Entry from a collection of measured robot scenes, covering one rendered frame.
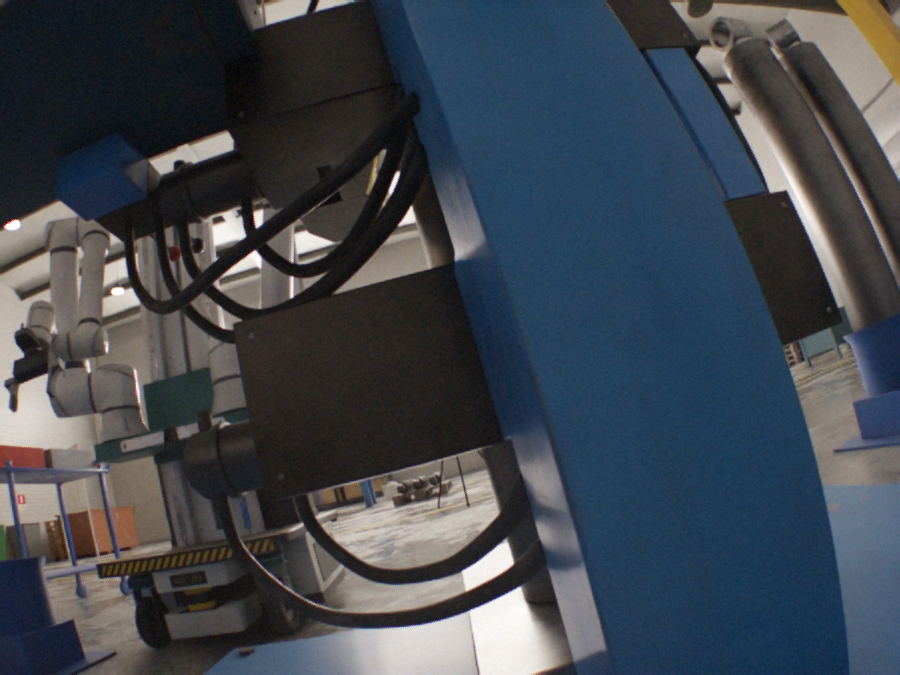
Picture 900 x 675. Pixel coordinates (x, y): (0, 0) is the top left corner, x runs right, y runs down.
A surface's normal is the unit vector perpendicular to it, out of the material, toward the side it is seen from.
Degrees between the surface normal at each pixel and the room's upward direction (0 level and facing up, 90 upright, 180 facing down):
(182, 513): 90
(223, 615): 90
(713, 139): 90
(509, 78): 90
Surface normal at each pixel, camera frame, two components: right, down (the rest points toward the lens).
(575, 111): 0.00, -0.25
